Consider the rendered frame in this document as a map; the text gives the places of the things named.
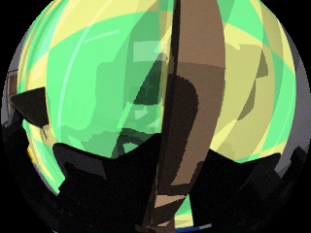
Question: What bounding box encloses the brown wooden post with two pegs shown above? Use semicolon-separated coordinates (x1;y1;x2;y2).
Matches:
136;188;175;233

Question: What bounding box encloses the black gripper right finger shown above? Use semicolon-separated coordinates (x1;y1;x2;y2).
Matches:
188;149;281;228

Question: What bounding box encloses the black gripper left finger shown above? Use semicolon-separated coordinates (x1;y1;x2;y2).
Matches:
52;132;162;229

